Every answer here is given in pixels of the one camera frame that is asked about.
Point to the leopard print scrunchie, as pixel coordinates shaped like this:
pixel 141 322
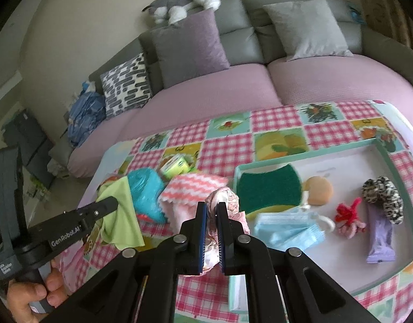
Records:
pixel 391 202

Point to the white tray with teal rim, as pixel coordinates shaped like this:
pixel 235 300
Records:
pixel 344 262

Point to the blue cloth item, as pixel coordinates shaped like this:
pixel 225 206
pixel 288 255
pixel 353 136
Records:
pixel 356 11

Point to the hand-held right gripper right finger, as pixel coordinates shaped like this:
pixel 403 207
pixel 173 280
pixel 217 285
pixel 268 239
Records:
pixel 221 239

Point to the blue plastic bag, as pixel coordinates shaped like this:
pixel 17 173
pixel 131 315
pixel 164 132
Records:
pixel 87 114

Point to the light grey cushion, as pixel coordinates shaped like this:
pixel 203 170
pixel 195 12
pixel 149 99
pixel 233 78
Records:
pixel 310 30

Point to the green and yellow sponge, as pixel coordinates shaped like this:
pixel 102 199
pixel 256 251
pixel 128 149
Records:
pixel 267 188

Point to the teal plastic bag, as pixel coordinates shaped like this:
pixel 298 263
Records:
pixel 145 188

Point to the black and white patterned cushion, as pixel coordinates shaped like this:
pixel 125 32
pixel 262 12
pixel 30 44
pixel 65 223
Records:
pixel 125 84

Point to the green and yellow small packet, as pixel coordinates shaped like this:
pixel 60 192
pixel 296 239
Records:
pixel 176 166

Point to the red and pink knitted toy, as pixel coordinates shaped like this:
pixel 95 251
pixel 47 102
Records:
pixel 344 213

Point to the purple packet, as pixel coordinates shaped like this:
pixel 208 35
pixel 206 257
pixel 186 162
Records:
pixel 379 239

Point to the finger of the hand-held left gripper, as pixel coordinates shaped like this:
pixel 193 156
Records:
pixel 98 208

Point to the grey and white plush toy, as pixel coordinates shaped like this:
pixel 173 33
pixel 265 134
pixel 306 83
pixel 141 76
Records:
pixel 179 5

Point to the pink sofa seat cover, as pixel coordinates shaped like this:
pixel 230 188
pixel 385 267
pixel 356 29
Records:
pixel 344 80
pixel 199 107

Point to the pink zigzag cloth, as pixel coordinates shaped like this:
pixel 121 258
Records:
pixel 186 188

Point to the patterned beige curtain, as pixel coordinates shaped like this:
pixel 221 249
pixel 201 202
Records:
pixel 384 6

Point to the purple cushion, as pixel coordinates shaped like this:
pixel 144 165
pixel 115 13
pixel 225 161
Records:
pixel 189 47

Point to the sofa with pink cover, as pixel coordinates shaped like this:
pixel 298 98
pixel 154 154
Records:
pixel 240 40

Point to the blue face mask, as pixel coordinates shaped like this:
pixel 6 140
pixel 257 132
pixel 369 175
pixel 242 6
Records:
pixel 283 228

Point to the light green cloth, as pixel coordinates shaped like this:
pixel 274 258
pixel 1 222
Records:
pixel 122 215

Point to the dark grey box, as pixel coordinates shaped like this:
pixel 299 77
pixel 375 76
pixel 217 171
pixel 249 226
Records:
pixel 24 138

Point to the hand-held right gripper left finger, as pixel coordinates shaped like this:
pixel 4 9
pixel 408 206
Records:
pixel 202 235

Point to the person's left hand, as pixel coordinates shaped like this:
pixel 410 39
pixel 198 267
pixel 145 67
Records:
pixel 24 296

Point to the pink floral cloth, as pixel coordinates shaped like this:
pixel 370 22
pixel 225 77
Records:
pixel 233 202

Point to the orange round powder puff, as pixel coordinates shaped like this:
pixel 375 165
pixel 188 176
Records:
pixel 319 190

